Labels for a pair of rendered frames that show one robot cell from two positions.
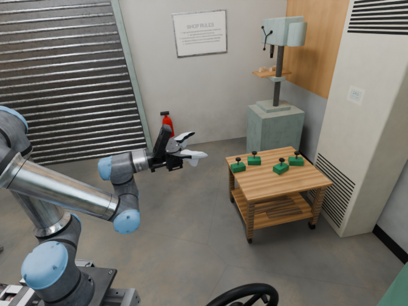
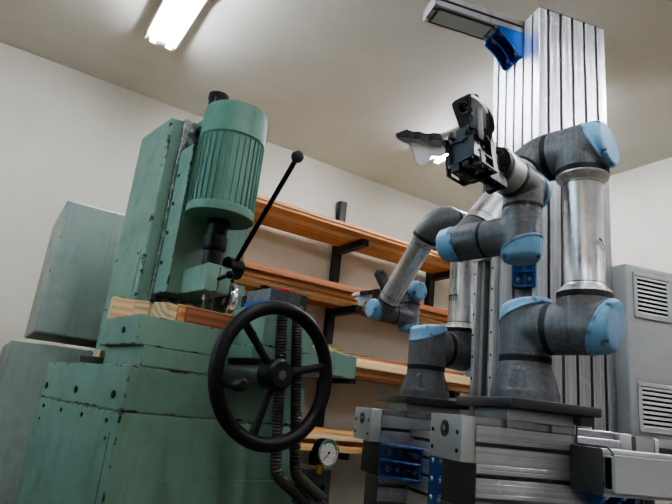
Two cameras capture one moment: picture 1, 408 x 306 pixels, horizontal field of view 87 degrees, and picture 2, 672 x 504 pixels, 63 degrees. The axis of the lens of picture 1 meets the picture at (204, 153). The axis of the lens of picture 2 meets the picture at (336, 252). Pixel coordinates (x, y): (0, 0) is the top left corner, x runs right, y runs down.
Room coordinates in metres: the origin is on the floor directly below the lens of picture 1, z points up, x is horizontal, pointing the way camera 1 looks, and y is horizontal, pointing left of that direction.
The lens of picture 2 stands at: (1.35, -0.46, 0.75)
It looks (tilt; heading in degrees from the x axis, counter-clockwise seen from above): 16 degrees up; 154
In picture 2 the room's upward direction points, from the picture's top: 6 degrees clockwise
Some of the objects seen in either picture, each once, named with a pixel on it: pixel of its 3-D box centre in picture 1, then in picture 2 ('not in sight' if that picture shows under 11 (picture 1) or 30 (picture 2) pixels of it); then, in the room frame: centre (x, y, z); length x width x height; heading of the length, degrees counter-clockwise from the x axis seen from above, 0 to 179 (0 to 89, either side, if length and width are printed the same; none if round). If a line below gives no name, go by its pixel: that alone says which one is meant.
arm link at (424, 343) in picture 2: not in sight; (429, 345); (-0.08, 0.60, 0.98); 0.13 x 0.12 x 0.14; 95
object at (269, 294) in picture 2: not in sight; (279, 300); (0.15, -0.01, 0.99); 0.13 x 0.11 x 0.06; 104
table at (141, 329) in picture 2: not in sight; (249, 350); (0.07, -0.03, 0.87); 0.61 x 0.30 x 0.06; 104
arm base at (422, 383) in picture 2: not in sight; (425, 382); (-0.08, 0.59, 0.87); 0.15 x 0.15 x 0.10
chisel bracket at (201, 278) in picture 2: not in sight; (205, 284); (-0.04, -0.14, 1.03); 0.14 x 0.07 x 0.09; 14
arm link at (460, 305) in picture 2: not in sight; (461, 288); (-0.09, 0.73, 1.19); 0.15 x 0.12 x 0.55; 95
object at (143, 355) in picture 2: not in sight; (206, 367); (0.04, -0.12, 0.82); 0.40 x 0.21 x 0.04; 104
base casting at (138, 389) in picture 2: not in sight; (166, 392); (-0.14, -0.17, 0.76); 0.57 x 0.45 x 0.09; 14
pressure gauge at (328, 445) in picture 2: not in sight; (323, 456); (0.12, 0.16, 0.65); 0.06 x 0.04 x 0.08; 104
